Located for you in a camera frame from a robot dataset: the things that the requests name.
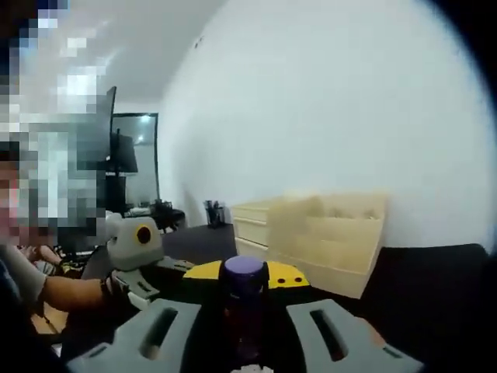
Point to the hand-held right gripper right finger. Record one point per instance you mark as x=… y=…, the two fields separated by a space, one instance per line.
x=365 y=346

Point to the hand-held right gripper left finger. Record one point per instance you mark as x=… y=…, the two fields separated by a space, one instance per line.
x=124 y=338

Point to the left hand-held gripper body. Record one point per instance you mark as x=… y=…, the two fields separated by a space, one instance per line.
x=124 y=248

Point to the purple cosmetic bottle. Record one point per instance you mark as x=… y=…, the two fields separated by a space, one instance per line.
x=244 y=272

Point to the cream wooden drawer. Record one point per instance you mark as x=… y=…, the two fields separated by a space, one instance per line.
x=250 y=217
x=252 y=235

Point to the black wristband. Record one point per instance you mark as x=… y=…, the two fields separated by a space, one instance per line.
x=105 y=289

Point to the dark cluttered desk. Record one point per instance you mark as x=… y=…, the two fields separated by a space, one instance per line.
x=167 y=217

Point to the black mesh pen holder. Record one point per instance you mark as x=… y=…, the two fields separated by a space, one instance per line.
x=214 y=217

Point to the black table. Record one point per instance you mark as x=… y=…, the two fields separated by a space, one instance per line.
x=419 y=291

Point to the black framed glass door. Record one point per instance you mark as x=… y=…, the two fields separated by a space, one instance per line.
x=147 y=171

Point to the black monitor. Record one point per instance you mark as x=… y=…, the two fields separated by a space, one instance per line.
x=126 y=153

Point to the cream wooden desk organizer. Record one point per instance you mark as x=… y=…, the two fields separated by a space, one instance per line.
x=341 y=252

